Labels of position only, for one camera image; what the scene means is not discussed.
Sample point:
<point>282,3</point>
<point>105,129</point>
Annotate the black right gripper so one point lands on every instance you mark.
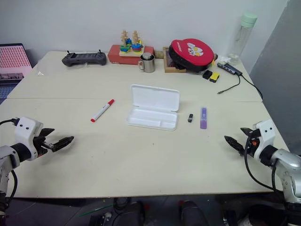
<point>251,143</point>

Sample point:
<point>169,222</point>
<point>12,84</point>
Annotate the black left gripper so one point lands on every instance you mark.
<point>41,144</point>

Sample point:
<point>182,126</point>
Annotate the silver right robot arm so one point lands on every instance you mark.
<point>289,169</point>

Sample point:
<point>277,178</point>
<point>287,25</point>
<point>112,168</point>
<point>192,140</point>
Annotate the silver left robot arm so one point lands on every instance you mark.
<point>7,153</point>

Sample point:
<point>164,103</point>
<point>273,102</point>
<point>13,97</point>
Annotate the purple capped tube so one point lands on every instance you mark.
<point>203,118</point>

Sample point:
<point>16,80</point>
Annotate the white plastic case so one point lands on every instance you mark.
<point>155,99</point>

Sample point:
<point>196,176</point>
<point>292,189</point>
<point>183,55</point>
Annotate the red and black paddle case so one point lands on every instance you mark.
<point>190,54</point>

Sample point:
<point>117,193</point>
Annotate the red and white marker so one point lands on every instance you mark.
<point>102,111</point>

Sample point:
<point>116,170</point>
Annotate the yellow and black block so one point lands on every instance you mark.
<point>215,77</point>

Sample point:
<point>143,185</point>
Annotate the grey USB hub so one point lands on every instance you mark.
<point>229,67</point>

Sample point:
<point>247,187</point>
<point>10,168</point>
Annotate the small black block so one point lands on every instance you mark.
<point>207,74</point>

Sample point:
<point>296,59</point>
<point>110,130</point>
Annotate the grey partition panel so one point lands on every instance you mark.
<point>279,70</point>

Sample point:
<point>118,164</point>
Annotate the crumpled white tissue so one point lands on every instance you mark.
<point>225,59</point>

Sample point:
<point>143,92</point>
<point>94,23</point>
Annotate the thin green stick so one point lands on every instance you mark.
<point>95,210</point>

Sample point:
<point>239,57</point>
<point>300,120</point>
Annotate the black handheld remote controller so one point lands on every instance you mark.
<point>84,57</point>

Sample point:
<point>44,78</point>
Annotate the clear bottle with green lid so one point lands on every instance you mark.
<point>242,40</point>

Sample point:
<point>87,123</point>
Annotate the red cardboard box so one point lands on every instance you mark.
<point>115,55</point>

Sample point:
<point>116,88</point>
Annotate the stainless steel mug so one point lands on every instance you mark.
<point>148,63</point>

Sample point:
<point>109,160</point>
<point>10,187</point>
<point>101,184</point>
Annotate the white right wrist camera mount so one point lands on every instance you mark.
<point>266,134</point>

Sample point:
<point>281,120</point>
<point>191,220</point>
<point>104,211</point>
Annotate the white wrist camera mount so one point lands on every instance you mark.
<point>24,131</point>
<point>266,134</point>

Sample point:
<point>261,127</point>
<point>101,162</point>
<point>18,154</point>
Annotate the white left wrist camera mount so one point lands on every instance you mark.
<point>24,131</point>

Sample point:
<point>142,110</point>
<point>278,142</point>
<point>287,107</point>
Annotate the wooden tray frame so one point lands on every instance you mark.
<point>167,67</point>

